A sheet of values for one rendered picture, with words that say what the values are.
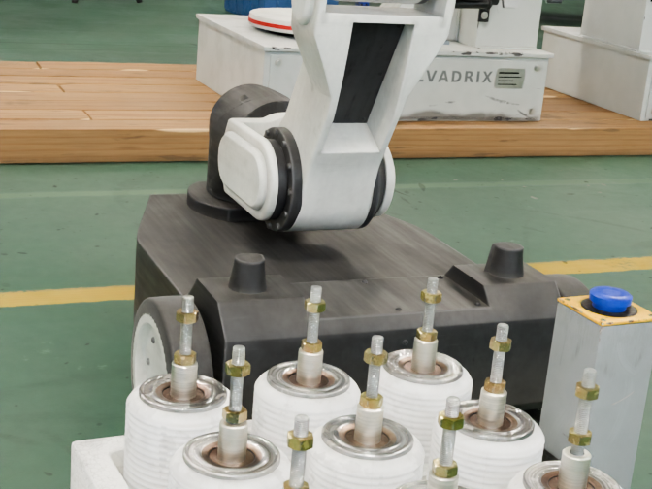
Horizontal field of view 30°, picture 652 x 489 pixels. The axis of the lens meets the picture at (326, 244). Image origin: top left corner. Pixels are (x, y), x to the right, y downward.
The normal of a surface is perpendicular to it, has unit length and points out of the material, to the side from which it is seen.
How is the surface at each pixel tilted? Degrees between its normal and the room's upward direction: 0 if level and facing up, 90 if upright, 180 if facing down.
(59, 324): 0
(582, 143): 90
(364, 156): 120
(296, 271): 0
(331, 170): 110
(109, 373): 0
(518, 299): 45
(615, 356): 90
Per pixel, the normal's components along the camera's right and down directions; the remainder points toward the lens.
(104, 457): 0.08, -0.95
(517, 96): 0.38, 0.31
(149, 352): -0.92, 0.04
